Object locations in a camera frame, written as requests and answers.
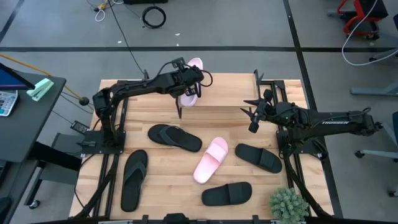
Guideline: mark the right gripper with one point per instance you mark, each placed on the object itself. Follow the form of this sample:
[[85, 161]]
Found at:
[[270, 112]]

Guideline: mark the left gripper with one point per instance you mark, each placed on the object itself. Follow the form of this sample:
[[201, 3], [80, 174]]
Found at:
[[191, 76]]

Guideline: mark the pink slide sandal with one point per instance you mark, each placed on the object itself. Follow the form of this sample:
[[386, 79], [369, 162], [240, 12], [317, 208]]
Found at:
[[211, 158], [189, 101]]

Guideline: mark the black slide sandal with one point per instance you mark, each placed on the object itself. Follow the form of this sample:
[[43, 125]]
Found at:
[[227, 193], [258, 158]]

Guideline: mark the black flip-flop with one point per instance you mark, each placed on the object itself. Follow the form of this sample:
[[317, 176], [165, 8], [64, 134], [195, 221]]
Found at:
[[180, 140], [133, 186]]

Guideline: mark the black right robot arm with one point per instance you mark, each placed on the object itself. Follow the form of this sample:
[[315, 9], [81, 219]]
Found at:
[[335, 123]]

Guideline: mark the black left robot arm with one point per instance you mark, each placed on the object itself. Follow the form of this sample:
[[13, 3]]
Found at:
[[146, 85]]

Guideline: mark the black box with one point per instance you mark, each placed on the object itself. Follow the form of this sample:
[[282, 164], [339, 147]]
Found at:
[[144, 1]]

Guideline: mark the green artificial plant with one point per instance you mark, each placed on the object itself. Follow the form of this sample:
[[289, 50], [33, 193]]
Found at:
[[287, 207]]

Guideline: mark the black power adapter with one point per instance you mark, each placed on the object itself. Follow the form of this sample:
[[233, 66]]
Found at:
[[80, 127]]

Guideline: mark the wooden workbench grey legs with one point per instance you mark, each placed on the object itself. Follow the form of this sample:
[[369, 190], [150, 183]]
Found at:
[[373, 91]]

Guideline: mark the yellow plug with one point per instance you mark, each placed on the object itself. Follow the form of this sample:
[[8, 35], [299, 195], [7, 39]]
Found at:
[[102, 6]]

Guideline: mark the grey office chair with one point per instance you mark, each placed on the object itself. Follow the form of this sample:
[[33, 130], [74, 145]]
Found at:
[[382, 153]]

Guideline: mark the red and black stool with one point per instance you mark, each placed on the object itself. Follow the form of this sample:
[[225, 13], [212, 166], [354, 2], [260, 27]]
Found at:
[[370, 7]]

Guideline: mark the mint green stapler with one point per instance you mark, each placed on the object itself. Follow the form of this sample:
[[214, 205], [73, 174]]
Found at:
[[40, 89]]

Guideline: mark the black caster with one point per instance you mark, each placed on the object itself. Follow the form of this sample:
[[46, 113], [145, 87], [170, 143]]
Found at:
[[392, 193]]

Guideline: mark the black desk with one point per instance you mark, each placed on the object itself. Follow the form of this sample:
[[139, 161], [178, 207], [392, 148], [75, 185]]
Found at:
[[31, 124]]

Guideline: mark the black monitor blue screen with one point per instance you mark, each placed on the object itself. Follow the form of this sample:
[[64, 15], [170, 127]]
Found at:
[[9, 81]]

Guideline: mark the grey calculator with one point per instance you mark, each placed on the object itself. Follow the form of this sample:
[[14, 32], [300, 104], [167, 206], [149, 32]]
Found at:
[[7, 102]]

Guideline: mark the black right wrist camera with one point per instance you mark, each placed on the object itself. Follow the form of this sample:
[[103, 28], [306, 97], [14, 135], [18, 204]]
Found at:
[[254, 127]]

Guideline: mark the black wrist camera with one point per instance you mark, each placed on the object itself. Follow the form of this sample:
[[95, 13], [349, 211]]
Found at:
[[254, 127], [178, 63]]

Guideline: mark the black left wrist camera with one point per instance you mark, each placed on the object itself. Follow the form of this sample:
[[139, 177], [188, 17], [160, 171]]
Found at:
[[178, 63]]

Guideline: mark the black metal table frame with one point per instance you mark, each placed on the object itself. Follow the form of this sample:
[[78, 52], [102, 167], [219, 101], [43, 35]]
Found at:
[[279, 84]]

